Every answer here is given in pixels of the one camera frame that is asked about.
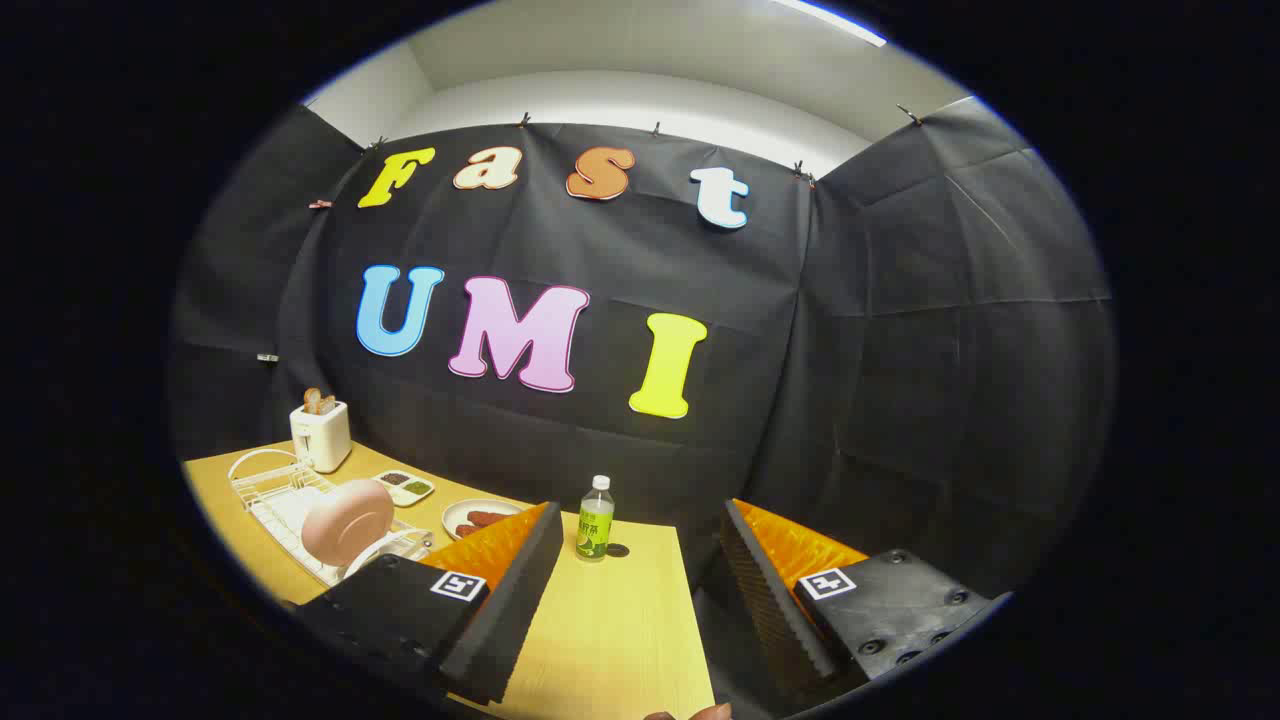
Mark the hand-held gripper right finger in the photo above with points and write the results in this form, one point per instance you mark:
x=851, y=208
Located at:
x=770, y=600

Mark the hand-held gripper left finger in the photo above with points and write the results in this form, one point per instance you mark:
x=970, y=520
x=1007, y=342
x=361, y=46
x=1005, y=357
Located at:
x=520, y=590

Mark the pink plate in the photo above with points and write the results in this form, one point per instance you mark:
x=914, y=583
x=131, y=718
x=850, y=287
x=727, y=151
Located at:
x=345, y=525

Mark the white oval sausage plate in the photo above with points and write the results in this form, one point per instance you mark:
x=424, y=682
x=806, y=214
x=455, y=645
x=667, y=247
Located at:
x=470, y=505

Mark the white divided condiment dish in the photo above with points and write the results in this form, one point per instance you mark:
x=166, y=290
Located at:
x=404, y=488

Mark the green label drink bottle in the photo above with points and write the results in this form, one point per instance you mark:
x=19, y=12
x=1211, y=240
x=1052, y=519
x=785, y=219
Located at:
x=594, y=525

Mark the black backdrop cloth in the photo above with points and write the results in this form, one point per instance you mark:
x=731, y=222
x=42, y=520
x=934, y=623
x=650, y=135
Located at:
x=850, y=400

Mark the white toaster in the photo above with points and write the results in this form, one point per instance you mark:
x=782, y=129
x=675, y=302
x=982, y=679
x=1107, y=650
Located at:
x=322, y=440

